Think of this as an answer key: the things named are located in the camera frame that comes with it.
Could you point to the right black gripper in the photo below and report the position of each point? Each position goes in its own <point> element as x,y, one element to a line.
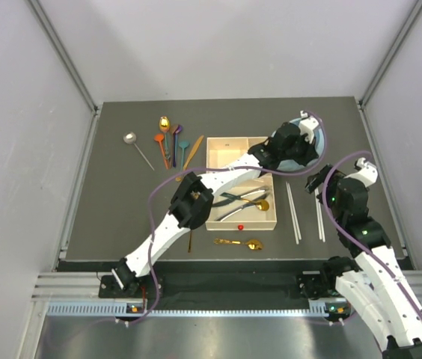
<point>328,175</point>

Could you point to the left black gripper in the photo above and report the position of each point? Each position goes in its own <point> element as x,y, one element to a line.
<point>308,149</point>

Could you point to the ornate gold spoon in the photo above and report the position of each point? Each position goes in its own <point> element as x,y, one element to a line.
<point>252,244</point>

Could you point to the plain gold spoon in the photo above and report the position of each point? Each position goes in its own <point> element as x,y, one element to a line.
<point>189,248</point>

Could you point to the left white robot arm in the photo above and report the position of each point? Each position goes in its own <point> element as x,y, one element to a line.
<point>190,208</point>

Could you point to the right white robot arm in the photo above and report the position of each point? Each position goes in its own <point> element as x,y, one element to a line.
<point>370,279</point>

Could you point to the light blue headphones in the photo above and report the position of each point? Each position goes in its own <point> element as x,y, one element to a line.
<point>314,142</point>

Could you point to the white chopstick inner right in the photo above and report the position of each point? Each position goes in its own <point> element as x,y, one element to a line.
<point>316,192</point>

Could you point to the cream divided utensil box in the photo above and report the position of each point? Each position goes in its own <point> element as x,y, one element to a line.
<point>221,152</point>

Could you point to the silver knife lower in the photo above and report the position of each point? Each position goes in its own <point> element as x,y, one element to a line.
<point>234,211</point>

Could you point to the teal silicone spoon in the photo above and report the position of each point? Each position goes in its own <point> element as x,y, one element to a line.
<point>183,145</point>

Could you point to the iridescent blue purple spoon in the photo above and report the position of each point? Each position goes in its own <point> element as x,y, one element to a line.
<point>180,128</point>

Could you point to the rose copper spoon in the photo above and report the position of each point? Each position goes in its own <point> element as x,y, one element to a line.
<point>173,131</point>

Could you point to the gold butter knife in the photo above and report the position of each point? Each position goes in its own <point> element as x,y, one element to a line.
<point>190,153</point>

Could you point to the orange silicone spoon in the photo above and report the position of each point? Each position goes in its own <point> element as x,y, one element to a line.
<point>159,138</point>

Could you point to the silver round ladle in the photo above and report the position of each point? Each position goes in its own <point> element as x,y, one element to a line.
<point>131,139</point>

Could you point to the dark teal handled knife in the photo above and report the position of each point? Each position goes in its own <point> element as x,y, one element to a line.
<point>228,199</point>

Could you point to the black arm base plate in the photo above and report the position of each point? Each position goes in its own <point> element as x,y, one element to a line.
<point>310,285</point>

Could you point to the right aluminium frame post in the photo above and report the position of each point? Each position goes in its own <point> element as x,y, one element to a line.
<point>396,45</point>

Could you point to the aluminium frame post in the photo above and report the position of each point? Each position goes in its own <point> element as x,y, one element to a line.
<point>396,45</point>
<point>58,46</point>

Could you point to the aluminium front rail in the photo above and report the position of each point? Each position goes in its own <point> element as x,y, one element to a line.
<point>68,286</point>

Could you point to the left aluminium frame post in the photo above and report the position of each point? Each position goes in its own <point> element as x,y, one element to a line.
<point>58,46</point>

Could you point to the slotted cable duct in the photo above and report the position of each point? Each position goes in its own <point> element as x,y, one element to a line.
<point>128,309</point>

